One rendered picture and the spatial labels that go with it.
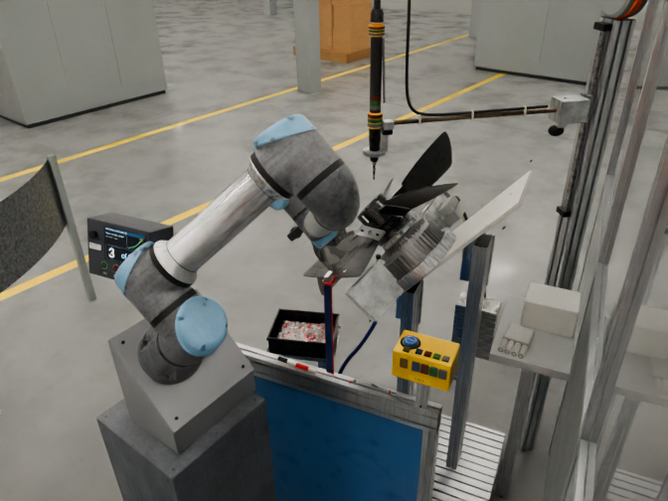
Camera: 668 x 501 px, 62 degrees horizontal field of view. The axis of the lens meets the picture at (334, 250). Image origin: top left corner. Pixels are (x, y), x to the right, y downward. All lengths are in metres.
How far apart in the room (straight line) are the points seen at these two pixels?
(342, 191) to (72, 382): 2.46
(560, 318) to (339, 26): 8.46
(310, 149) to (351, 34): 8.80
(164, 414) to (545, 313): 1.23
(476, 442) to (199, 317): 1.73
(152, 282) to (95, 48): 6.81
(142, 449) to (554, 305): 1.30
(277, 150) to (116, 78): 7.05
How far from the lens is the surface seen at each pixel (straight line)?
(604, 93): 1.95
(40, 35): 7.60
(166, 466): 1.41
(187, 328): 1.18
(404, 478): 1.95
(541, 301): 1.97
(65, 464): 2.92
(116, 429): 1.53
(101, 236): 1.93
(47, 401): 3.26
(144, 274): 1.21
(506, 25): 9.16
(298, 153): 1.07
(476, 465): 2.59
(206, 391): 1.41
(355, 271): 1.65
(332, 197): 1.07
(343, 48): 9.97
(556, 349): 1.96
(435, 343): 1.56
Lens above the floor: 2.06
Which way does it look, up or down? 31 degrees down
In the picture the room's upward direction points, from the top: 1 degrees counter-clockwise
